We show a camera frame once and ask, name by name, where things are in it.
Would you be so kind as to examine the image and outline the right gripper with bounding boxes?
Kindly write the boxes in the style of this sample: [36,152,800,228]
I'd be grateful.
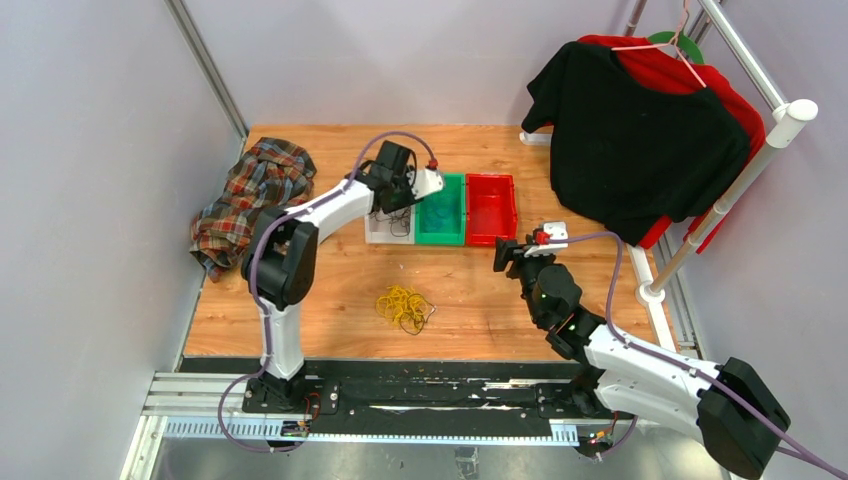
[495,234,555,326]

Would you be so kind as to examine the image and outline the brown cable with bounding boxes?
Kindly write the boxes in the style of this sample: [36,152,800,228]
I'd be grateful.
[397,301,439,337]
[369,205,413,238]

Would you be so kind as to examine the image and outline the blue cable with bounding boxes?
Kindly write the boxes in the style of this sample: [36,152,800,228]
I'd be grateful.
[420,195,462,230]

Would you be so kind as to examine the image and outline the yellow cable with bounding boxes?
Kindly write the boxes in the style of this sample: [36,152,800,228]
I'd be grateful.
[374,284,432,329]

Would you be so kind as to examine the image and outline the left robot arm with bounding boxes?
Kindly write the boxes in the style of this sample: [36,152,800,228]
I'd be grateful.
[241,141,444,413]

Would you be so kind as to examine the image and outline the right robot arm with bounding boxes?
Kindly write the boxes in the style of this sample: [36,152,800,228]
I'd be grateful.
[493,238,791,479]

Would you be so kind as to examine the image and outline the white plastic bin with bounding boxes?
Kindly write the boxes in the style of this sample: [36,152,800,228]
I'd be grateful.
[360,174,415,245]

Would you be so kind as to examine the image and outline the green plastic bin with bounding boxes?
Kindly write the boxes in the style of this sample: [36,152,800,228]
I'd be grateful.
[414,173,467,246]

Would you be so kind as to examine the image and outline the red plastic bin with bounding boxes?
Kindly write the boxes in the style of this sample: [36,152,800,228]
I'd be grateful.
[465,173,518,247]

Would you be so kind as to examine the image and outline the plaid flannel shirt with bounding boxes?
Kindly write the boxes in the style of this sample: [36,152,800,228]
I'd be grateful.
[189,137,317,283]

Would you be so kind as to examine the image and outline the black t-shirt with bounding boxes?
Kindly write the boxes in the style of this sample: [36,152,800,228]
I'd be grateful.
[521,41,751,245]

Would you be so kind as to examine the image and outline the red t-shirt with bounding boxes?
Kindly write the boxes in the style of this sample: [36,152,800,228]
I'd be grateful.
[577,35,765,246]

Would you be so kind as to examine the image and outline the pink clothes hanger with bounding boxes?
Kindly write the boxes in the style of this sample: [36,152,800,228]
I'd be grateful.
[614,0,707,88]

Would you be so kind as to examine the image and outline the green clothes hanger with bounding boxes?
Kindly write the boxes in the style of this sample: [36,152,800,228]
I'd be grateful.
[647,31,705,65]

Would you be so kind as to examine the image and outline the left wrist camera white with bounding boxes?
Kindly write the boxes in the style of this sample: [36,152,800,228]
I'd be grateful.
[407,168,445,203]

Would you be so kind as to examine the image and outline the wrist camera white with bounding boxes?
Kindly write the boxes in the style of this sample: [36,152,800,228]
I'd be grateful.
[407,168,445,203]
[523,221,569,258]

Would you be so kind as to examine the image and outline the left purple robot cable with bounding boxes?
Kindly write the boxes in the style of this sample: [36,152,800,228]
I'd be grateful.
[217,130,440,455]

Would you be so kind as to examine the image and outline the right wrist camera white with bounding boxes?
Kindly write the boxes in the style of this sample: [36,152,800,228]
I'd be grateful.
[523,221,569,258]

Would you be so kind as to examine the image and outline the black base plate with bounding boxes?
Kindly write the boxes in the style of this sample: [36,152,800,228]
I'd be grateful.
[242,359,631,439]

